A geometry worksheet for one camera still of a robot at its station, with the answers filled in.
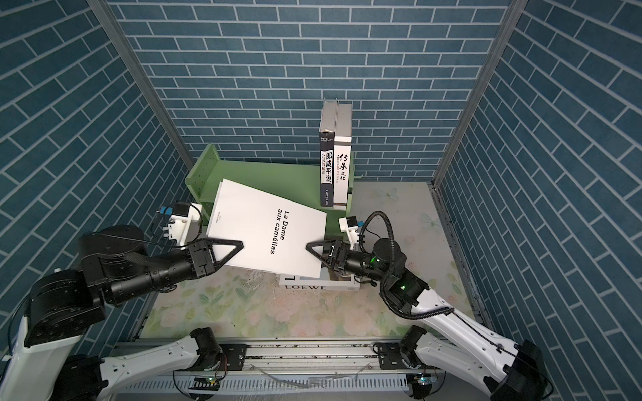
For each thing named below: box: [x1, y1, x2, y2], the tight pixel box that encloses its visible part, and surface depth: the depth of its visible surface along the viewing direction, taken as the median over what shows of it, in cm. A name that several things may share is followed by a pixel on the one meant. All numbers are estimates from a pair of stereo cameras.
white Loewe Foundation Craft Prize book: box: [279, 274, 362, 292], surface depth 83 cm
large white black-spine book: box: [333, 101, 353, 211], surface depth 64 cm
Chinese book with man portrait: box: [320, 98, 337, 207], surface depth 65 cm
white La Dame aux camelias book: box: [206, 178, 327, 280], surface depth 57 cm
